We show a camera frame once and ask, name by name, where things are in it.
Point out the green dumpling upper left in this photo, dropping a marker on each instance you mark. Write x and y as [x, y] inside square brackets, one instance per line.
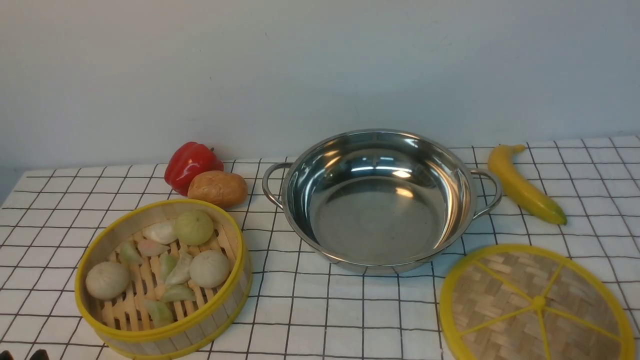
[128, 253]

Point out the white round bun left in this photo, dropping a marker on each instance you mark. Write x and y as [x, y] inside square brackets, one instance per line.
[107, 280]

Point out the white round bun right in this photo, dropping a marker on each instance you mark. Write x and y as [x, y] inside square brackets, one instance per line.
[209, 269]

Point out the pink dumpling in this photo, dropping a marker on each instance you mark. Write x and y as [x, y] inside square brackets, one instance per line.
[151, 248]

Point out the white checkered tablecloth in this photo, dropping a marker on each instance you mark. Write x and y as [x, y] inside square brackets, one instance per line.
[300, 305]

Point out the green dumpling bottom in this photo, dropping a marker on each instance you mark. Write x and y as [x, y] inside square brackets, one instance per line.
[159, 312]

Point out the green dumpling lower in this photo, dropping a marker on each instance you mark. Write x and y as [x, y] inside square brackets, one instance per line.
[178, 293]

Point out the red bell pepper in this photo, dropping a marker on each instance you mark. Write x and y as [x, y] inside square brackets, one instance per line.
[190, 160]

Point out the yellow banana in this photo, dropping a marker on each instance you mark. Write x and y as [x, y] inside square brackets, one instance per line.
[514, 185]

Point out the white round bun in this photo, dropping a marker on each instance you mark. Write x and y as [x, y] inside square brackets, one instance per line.
[107, 280]
[209, 269]

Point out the yellow woven bamboo steamer lid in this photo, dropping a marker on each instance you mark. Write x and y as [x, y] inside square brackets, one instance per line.
[520, 302]

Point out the stainless steel two-handled pot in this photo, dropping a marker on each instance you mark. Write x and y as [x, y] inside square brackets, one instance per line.
[380, 201]

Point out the brown potato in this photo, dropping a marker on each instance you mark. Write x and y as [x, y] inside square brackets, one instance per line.
[220, 188]

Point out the green dumpling centre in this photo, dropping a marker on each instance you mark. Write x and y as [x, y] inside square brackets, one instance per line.
[167, 264]

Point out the pale white dumpling centre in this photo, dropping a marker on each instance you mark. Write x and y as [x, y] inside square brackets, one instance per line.
[180, 274]

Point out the yellow-rimmed bamboo steamer basket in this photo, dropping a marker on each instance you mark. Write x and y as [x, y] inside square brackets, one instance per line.
[124, 323]

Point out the green dumpling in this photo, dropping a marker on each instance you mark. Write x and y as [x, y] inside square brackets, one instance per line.
[128, 253]
[159, 312]
[178, 293]
[167, 264]

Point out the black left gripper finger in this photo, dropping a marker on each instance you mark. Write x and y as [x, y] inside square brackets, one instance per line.
[6, 355]
[40, 354]

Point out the green round bun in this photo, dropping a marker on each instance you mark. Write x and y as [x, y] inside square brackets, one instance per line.
[194, 227]

